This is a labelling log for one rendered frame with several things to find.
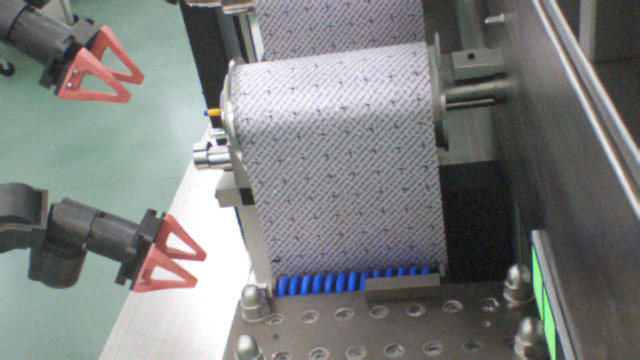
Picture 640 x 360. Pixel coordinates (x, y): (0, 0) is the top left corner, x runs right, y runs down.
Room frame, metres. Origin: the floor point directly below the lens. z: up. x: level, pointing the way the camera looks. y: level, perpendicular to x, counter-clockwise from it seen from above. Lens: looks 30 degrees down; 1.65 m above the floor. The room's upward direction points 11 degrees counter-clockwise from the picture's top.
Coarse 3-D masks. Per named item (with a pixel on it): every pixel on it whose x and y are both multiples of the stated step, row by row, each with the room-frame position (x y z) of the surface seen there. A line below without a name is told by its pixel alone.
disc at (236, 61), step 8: (232, 64) 0.89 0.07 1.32; (240, 64) 0.92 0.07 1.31; (232, 72) 0.87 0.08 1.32; (232, 80) 0.87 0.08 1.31; (232, 88) 0.86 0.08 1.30; (232, 96) 0.85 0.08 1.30; (232, 104) 0.84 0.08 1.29; (232, 112) 0.83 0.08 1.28; (232, 120) 0.83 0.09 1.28; (232, 128) 0.83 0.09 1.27; (232, 136) 0.83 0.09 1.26; (240, 144) 0.83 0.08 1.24; (240, 152) 0.83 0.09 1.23; (240, 160) 0.83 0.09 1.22
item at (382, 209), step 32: (288, 160) 0.82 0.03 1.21; (320, 160) 0.82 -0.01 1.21; (352, 160) 0.81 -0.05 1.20; (384, 160) 0.80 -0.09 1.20; (416, 160) 0.79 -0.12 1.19; (256, 192) 0.83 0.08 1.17; (288, 192) 0.83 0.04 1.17; (320, 192) 0.82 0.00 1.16; (352, 192) 0.81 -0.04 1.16; (384, 192) 0.80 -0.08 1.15; (416, 192) 0.80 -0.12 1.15; (288, 224) 0.83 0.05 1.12; (320, 224) 0.82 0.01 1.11; (352, 224) 0.81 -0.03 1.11; (384, 224) 0.80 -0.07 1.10; (416, 224) 0.80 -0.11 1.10; (288, 256) 0.83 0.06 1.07; (320, 256) 0.82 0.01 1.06; (352, 256) 0.81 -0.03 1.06; (384, 256) 0.81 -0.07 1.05; (416, 256) 0.80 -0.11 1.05
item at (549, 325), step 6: (546, 300) 0.49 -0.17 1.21; (546, 306) 0.50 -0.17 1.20; (546, 312) 0.50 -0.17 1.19; (546, 318) 0.50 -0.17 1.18; (546, 324) 0.50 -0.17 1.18; (552, 324) 0.47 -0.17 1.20; (546, 330) 0.50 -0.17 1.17; (552, 330) 0.47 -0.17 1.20; (552, 336) 0.47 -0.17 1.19; (552, 342) 0.47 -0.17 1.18; (552, 348) 0.47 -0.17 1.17; (552, 354) 0.47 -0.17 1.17
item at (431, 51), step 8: (432, 48) 0.85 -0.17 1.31; (432, 56) 0.83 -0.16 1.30; (432, 64) 0.82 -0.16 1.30; (432, 72) 0.81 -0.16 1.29; (432, 80) 0.81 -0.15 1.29; (224, 88) 0.87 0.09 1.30; (432, 88) 0.80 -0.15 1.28; (224, 96) 0.86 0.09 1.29; (432, 96) 0.80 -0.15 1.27; (224, 104) 0.85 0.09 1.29; (432, 104) 0.80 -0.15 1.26; (440, 112) 0.79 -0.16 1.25; (440, 120) 0.80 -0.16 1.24; (440, 128) 0.80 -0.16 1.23; (440, 136) 0.81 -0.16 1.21; (232, 144) 0.84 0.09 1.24
